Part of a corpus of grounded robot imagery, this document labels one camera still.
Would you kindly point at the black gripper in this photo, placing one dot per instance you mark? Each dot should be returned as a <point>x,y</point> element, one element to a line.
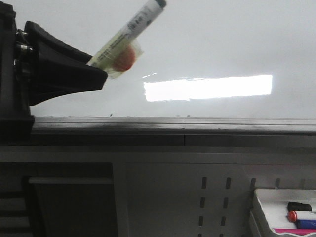
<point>57,69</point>

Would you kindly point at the white whiteboard marker with magnet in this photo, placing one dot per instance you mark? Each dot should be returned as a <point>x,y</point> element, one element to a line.
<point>120,53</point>

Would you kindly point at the white whiteboard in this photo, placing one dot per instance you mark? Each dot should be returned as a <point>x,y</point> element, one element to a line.
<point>213,58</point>

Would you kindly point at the white slotted metal panel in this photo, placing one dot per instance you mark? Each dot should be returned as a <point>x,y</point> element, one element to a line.
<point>199,199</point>

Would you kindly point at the white plastic tray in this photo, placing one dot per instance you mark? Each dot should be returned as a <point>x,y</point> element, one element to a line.
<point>269,210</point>

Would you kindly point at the red capped marker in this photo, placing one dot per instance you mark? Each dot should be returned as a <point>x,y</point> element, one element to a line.
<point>294,216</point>

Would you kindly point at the pink paper in tray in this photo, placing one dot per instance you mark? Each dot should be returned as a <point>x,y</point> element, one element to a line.
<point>300,232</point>

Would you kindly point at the blue marker in tray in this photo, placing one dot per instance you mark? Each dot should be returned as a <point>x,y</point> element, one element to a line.
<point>306,224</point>

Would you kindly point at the grey whiteboard frame ledge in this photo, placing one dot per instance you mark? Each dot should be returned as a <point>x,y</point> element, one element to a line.
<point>181,131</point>

